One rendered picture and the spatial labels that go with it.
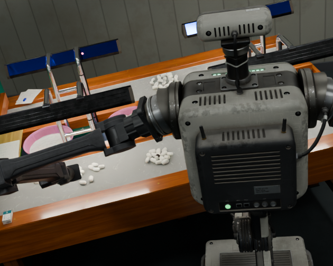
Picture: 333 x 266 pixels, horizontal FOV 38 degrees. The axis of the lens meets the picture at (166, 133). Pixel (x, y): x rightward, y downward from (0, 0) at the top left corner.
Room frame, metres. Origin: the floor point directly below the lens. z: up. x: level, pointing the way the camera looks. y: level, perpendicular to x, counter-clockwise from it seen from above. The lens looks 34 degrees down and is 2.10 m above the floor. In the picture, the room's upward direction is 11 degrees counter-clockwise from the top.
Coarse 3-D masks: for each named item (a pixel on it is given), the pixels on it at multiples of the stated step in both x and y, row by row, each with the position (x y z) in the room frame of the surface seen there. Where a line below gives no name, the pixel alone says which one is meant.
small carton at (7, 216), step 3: (3, 213) 1.60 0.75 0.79; (6, 213) 1.60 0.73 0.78; (9, 213) 1.60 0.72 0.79; (12, 213) 1.61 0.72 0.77; (3, 216) 1.58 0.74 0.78; (6, 216) 1.58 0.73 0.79; (9, 216) 1.57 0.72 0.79; (12, 216) 1.59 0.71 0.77; (3, 219) 1.57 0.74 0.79; (6, 219) 1.56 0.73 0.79; (9, 219) 1.56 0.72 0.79; (3, 222) 1.55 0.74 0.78; (6, 222) 1.56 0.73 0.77; (9, 222) 1.56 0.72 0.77
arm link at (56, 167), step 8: (40, 168) 1.36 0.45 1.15; (48, 168) 1.39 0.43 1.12; (56, 168) 1.43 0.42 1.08; (64, 168) 1.48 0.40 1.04; (24, 176) 1.26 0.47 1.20; (32, 176) 1.29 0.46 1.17; (40, 176) 1.33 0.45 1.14; (48, 176) 1.37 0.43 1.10; (56, 176) 1.41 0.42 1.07; (64, 176) 1.44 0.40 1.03; (16, 184) 1.21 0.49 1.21; (0, 192) 1.16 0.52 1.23; (8, 192) 1.17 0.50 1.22
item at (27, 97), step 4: (24, 92) 2.75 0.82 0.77; (28, 92) 2.74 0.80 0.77; (32, 92) 2.73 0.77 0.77; (36, 92) 2.71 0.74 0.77; (20, 96) 2.71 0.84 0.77; (24, 96) 2.70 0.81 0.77; (28, 96) 2.69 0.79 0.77; (32, 96) 2.68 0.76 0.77; (20, 100) 2.65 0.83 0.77; (24, 100) 2.63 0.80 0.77; (28, 100) 2.63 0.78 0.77; (32, 100) 2.62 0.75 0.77
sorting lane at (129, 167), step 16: (144, 144) 1.97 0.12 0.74; (160, 144) 1.94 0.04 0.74; (176, 144) 1.92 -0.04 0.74; (80, 160) 1.94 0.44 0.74; (96, 160) 1.91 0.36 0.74; (112, 160) 1.89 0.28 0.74; (128, 160) 1.86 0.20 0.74; (144, 160) 1.84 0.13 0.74; (176, 160) 1.79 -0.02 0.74; (96, 176) 1.79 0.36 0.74; (112, 176) 1.77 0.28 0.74; (128, 176) 1.74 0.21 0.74; (144, 176) 1.72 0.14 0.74; (16, 192) 1.79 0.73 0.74; (32, 192) 1.77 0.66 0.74; (48, 192) 1.74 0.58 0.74; (64, 192) 1.72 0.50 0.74; (80, 192) 1.70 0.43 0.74; (0, 208) 1.69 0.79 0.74; (16, 208) 1.67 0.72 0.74
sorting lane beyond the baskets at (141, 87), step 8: (272, 48) 2.74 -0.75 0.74; (208, 64) 2.69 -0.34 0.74; (216, 64) 2.67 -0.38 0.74; (168, 72) 2.69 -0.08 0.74; (176, 72) 2.67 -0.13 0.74; (184, 72) 2.65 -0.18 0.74; (136, 80) 2.67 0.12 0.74; (144, 80) 2.65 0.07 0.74; (168, 80) 2.59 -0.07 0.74; (104, 88) 2.65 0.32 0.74; (112, 88) 2.63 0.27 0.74; (136, 88) 2.57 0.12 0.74; (144, 88) 2.55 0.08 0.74; (72, 96) 2.63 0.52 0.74; (136, 96) 2.47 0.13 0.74; (32, 104) 2.62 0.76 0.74; (40, 104) 2.60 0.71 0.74; (8, 112) 2.58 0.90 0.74
